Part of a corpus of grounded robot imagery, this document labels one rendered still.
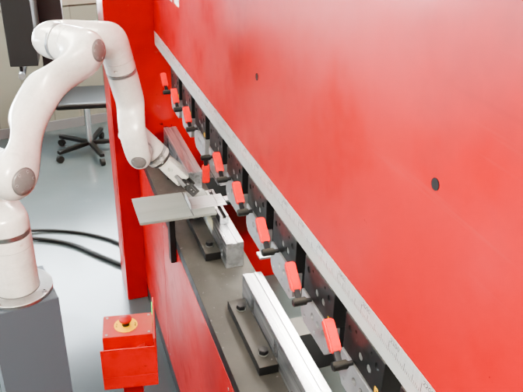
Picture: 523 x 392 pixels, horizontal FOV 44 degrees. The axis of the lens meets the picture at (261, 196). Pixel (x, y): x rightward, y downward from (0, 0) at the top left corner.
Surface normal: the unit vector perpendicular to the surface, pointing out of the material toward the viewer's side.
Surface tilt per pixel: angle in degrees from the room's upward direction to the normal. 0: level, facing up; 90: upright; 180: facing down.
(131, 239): 90
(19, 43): 90
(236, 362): 0
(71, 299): 0
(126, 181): 90
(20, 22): 90
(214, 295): 0
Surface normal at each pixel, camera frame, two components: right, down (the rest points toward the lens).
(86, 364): 0.03, -0.88
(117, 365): 0.18, 0.47
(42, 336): 0.51, 0.41
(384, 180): -0.95, 0.13
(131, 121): -0.04, -0.12
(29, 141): 0.88, -0.20
